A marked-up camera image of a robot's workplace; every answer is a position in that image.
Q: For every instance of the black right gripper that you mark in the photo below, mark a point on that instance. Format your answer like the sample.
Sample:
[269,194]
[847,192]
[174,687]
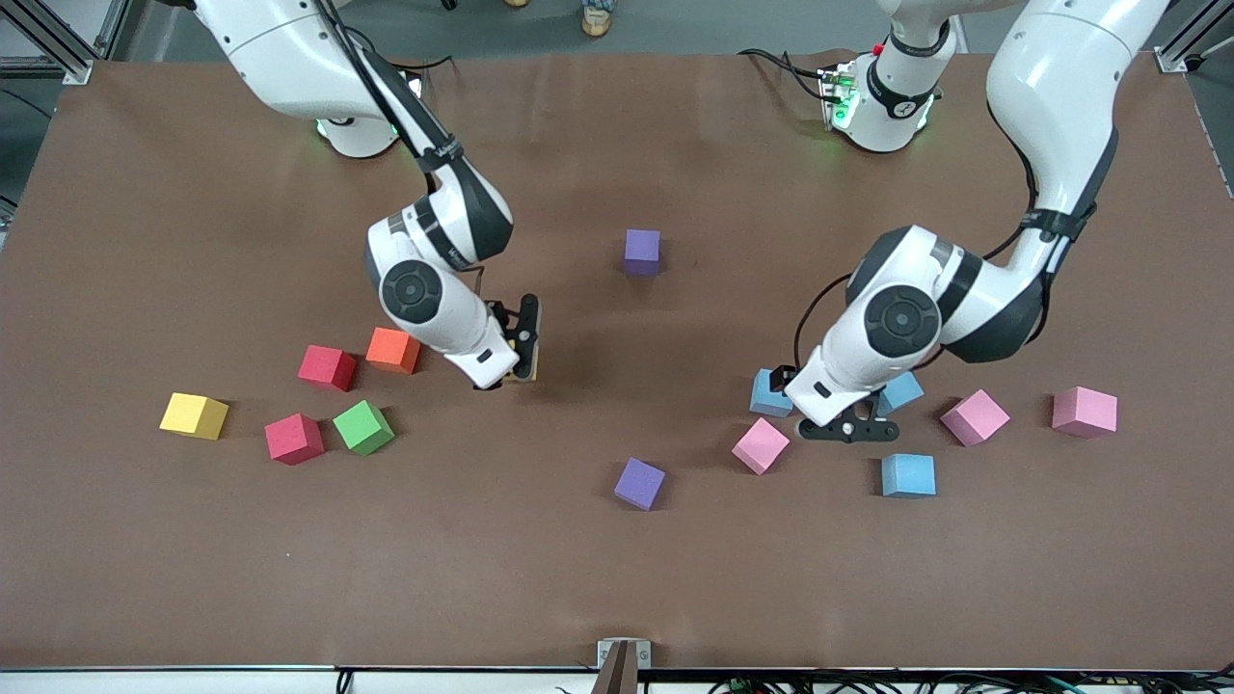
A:
[499,310]

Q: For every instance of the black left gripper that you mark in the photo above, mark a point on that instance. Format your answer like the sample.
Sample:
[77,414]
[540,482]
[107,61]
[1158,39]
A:
[779,379]

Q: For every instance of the blue foam cube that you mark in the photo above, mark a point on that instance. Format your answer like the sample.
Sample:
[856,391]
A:
[906,390]
[908,475]
[766,401]

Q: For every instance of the pink foam cube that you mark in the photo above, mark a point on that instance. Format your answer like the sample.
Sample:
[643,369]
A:
[1085,412]
[761,445]
[975,417]

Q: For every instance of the orange foam cube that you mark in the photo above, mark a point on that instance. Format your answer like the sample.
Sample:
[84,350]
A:
[393,350]

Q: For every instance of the purple foam cube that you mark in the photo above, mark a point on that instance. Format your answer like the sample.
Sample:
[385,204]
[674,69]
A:
[640,483]
[642,251]

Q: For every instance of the green foam cube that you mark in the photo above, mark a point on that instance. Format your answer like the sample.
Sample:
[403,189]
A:
[363,427]

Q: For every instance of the red foam cube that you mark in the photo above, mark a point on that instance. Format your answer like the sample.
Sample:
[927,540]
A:
[327,367]
[294,439]

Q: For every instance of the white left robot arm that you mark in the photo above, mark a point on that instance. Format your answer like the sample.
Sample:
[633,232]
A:
[1051,87]

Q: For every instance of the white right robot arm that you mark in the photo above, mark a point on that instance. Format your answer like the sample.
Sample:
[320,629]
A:
[289,48]

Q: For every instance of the brown table mat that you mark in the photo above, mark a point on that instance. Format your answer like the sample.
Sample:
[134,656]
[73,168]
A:
[540,578]

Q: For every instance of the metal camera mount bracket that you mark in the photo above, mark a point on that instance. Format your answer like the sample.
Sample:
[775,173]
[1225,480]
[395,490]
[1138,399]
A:
[624,665]

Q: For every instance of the aluminium frame profile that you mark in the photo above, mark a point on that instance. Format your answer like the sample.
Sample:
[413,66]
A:
[1174,58]
[75,69]

